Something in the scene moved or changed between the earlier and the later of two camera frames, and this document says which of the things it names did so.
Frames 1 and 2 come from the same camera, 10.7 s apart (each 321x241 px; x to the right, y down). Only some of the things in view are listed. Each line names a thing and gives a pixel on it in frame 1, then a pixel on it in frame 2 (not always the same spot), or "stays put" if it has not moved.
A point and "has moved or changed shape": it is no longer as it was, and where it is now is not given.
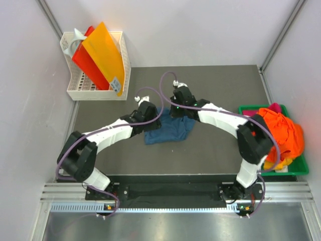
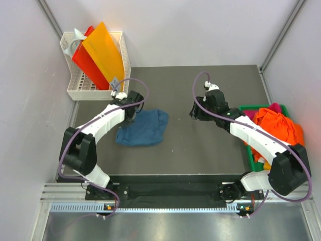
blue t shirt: (172, 129) has moved or changed shape
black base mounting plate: (204, 189) stays put
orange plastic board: (105, 51) stays put
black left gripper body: (155, 124) -> (131, 119)
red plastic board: (83, 58) stays put
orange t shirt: (289, 136) stays put
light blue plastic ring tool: (77, 36) stays put
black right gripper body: (177, 112) -> (198, 114)
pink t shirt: (275, 106) stays put
